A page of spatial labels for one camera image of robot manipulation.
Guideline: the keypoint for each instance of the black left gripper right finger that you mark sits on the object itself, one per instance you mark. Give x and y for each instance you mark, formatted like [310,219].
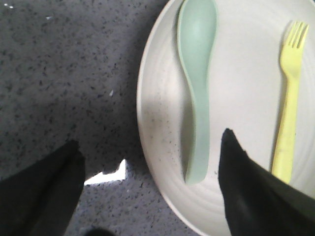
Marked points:
[255,202]

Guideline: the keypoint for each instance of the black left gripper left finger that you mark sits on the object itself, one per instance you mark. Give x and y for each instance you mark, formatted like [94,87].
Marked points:
[40,200]

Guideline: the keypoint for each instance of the beige round plate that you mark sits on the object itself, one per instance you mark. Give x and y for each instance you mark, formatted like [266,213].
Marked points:
[246,91]

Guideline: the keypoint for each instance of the yellow plastic fork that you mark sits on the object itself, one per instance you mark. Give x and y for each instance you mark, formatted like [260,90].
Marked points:
[291,64]

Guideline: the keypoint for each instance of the pale green plastic spoon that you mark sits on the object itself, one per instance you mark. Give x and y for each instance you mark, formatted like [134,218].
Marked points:
[196,34]

